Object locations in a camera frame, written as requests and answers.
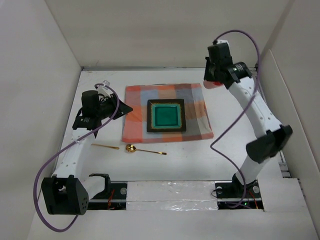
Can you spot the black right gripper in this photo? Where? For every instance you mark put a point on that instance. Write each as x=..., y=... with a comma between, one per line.
x=208, y=76

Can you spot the gold spoon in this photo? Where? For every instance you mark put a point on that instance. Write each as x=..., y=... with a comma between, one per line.
x=132, y=149

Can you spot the gold fork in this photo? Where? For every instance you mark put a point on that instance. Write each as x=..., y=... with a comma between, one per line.
x=105, y=146

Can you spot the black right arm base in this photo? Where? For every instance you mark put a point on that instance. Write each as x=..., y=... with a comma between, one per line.
x=232, y=195

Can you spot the green square ceramic plate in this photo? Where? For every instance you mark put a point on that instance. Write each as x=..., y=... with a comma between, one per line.
x=166, y=116

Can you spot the coral plastic cup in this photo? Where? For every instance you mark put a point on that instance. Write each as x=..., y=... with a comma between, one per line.
x=211, y=84

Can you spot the orange grey checkered cloth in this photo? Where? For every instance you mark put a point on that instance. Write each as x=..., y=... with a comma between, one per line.
x=197, y=120

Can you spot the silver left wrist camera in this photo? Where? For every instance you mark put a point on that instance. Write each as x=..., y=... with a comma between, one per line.
x=105, y=85

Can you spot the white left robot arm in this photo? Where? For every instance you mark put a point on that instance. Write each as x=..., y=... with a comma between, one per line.
x=64, y=193

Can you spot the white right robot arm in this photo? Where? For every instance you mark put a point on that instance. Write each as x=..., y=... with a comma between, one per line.
x=271, y=135

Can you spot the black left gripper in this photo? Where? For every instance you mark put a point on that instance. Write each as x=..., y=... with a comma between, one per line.
x=123, y=110

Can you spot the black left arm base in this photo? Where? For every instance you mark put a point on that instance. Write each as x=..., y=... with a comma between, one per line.
x=115, y=199

